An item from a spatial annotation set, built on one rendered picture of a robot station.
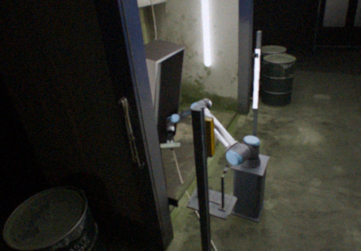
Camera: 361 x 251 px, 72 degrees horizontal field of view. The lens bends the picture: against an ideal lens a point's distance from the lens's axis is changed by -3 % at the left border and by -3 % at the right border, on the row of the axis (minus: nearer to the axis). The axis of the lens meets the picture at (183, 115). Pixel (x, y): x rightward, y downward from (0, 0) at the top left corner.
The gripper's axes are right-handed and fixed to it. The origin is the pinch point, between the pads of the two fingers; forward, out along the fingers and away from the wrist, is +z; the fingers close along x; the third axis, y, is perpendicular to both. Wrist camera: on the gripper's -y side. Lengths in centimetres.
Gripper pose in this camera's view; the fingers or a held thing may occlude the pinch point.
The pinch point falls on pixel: (170, 146)
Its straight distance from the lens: 306.0
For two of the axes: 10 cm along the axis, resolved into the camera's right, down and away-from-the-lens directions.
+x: -10.0, 0.6, 0.8
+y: 1.0, 3.6, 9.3
